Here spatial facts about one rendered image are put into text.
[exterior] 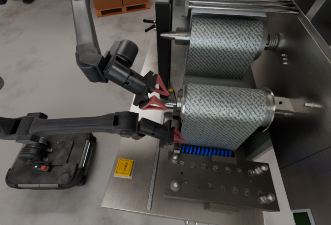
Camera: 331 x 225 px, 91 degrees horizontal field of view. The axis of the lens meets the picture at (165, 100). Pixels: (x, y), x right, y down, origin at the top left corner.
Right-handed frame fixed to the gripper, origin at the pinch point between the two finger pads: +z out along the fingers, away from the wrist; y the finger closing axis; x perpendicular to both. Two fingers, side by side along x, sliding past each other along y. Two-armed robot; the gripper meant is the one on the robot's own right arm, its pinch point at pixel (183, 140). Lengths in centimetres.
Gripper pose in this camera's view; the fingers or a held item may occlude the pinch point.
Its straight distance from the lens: 68.6
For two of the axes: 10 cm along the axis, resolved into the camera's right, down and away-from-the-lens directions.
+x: 5.0, -4.6, -7.3
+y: -1.2, 8.0, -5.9
